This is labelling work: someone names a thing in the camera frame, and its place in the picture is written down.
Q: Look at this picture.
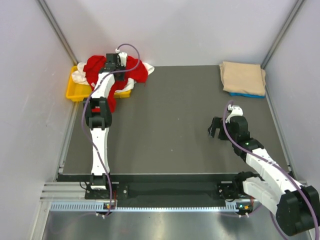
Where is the folded blue t-shirt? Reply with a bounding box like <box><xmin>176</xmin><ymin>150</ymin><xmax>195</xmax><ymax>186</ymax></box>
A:
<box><xmin>229</xmin><ymin>92</ymin><xmax>265</xmax><ymax>99</ymax></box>

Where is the white t-shirt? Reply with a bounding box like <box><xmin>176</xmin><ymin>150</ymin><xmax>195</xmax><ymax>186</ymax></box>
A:
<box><xmin>71</xmin><ymin>62</ymin><xmax>155</xmax><ymax>94</ymax></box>

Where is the purple cable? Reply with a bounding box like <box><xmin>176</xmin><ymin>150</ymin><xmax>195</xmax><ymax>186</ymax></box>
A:
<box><xmin>81</xmin><ymin>43</ymin><xmax>141</xmax><ymax>218</ymax></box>
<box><xmin>222</xmin><ymin>100</ymin><xmax>320</xmax><ymax>238</ymax></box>

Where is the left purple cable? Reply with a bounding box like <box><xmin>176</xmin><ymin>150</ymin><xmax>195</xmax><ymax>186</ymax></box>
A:
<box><xmin>81</xmin><ymin>43</ymin><xmax>141</xmax><ymax>218</ymax></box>

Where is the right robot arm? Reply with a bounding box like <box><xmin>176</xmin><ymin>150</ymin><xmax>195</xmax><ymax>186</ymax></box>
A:
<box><xmin>208</xmin><ymin>116</ymin><xmax>320</xmax><ymax>239</ymax></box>

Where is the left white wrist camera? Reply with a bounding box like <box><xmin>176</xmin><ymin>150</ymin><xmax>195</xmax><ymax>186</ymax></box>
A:
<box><xmin>115</xmin><ymin>48</ymin><xmax>128</xmax><ymax>67</ymax></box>

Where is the yellow plastic bin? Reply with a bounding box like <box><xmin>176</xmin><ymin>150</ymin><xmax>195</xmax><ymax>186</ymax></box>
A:
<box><xmin>65</xmin><ymin>66</ymin><xmax>131</xmax><ymax>103</ymax></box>

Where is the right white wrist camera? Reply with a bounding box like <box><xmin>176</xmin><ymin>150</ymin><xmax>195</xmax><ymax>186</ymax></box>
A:
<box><xmin>225</xmin><ymin>104</ymin><xmax>243</xmax><ymax>124</ymax></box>

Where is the folded beige t-shirt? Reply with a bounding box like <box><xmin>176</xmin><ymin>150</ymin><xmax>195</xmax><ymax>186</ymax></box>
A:
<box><xmin>219</xmin><ymin>61</ymin><xmax>266</xmax><ymax>96</ymax></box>

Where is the red t-shirt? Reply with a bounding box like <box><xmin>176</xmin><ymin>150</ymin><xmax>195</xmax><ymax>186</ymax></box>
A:
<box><xmin>83</xmin><ymin>55</ymin><xmax>149</xmax><ymax>113</ymax></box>

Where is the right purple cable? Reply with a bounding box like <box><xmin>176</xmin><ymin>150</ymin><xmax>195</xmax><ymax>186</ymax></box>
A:
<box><xmin>222</xmin><ymin>100</ymin><xmax>320</xmax><ymax>238</ymax></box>

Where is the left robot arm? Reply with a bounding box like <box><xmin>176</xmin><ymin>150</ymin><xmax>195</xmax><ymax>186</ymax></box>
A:
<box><xmin>82</xmin><ymin>50</ymin><xmax>128</xmax><ymax>199</ymax></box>

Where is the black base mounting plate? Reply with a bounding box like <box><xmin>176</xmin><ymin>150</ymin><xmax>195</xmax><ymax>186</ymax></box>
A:
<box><xmin>84</xmin><ymin>173</ymin><xmax>253</xmax><ymax>208</ymax></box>

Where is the aluminium frame rail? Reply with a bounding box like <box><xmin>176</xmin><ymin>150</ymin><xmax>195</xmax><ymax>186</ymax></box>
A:
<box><xmin>39</xmin><ymin>180</ymin><xmax>311</xmax><ymax>201</ymax></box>

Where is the slotted grey cable duct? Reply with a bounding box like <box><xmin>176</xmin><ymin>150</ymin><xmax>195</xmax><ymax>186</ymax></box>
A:
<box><xmin>50</xmin><ymin>201</ymin><xmax>253</xmax><ymax>213</ymax></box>

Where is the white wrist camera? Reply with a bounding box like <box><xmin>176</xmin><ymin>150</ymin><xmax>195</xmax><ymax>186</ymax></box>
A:
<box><xmin>225</xmin><ymin>104</ymin><xmax>243</xmax><ymax>124</ymax></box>
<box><xmin>115</xmin><ymin>48</ymin><xmax>128</xmax><ymax>67</ymax></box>

